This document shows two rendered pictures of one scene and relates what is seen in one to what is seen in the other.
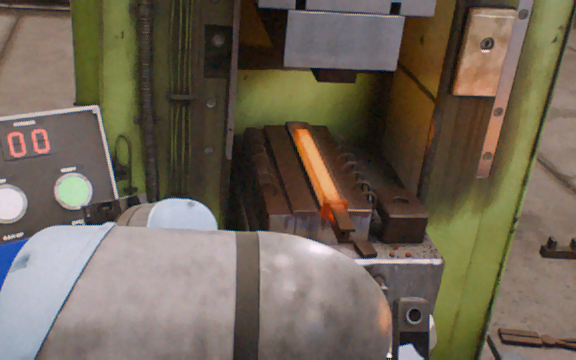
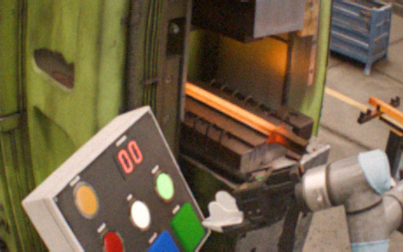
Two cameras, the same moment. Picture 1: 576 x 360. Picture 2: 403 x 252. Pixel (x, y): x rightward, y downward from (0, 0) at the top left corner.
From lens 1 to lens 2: 0.78 m
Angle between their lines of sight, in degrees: 30
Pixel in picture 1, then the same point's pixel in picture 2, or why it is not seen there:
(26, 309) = not seen: outside the picture
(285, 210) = (245, 147)
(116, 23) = (111, 35)
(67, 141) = (146, 145)
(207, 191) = not seen: hidden behind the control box
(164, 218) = (382, 166)
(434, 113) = (288, 50)
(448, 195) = (296, 102)
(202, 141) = (163, 113)
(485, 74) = (312, 22)
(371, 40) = (293, 12)
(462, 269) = not seen: hidden behind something
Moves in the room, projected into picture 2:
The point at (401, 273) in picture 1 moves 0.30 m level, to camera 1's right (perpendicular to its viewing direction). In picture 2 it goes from (314, 163) to (372, 140)
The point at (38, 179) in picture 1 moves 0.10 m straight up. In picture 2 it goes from (145, 185) to (145, 133)
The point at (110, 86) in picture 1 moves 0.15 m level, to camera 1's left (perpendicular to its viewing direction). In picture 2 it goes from (104, 88) to (43, 102)
